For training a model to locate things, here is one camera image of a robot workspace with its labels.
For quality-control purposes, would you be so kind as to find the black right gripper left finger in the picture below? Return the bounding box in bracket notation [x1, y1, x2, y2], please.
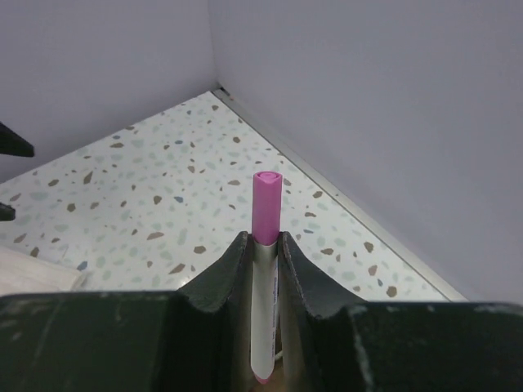
[1, 232, 252, 391]

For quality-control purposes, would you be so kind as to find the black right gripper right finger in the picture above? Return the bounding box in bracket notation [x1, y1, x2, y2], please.
[278, 232, 522, 391]

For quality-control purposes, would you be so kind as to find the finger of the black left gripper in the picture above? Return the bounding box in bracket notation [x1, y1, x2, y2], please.
[0, 203, 16, 222]
[0, 122, 34, 158]

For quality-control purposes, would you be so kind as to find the pink capped white marker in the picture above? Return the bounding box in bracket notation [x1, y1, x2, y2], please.
[250, 171, 283, 385]

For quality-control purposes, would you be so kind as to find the white folded towel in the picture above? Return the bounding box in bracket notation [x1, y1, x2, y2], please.
[0, 246, 86, 296]

